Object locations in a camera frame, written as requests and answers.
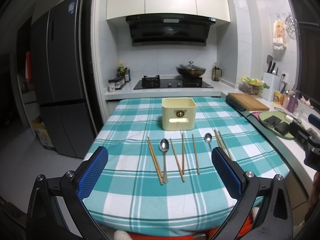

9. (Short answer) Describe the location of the spice jars rack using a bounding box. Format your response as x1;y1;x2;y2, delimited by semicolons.
107;75;126;93

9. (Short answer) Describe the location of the fruit basket with bag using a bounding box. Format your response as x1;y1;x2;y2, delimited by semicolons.
238;77;270;95

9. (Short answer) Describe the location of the sauce bottles group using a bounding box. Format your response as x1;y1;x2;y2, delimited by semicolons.
117;62;131;82

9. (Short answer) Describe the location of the black gas stove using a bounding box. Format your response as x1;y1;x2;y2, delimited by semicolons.
134;75;213;90

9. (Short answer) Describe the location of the wooden cutting board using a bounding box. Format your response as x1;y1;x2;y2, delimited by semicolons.
229;93;270;112

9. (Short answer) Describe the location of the large steel spoon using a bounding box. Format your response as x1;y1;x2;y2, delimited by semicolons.
159;138;169;183

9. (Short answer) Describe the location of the black mat under board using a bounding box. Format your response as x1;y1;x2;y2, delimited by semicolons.
225;94;246;112

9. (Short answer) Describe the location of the hanging noodle bag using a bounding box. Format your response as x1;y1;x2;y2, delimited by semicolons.
273;18;287;50

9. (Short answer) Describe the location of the cardboard box on floor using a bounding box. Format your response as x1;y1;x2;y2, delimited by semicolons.
31;116;56;151

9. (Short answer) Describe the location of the black smartphone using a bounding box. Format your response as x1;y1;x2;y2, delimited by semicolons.
263;115;281;128
274;122;290;136

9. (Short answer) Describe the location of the black refrigerator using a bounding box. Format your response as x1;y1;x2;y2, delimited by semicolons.
16;0;94;159

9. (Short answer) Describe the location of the wok with glass lid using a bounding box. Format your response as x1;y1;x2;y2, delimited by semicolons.
176;61;206;78

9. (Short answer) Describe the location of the green tray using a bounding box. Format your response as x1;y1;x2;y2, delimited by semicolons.
258;111;304;140

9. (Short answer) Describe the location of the dark glass kettle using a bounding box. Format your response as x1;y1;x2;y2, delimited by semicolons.
212;66;222;82

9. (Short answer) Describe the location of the white knife block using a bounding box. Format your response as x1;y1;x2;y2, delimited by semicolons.
261;72;280;101

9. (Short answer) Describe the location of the cream utensil holder box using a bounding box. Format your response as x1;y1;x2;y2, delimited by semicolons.
162;98;196;131

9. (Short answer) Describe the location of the black range hood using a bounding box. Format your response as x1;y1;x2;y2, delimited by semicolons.
126;13;216;46

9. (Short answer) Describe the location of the teal plaid tablecloth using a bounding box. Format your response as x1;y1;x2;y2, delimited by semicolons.
84;97;289;237

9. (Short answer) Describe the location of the purple cup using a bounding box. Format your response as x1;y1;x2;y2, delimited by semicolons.
287;96;298;113

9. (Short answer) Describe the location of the small steel spoon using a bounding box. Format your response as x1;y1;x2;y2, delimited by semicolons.
204;133;212;152

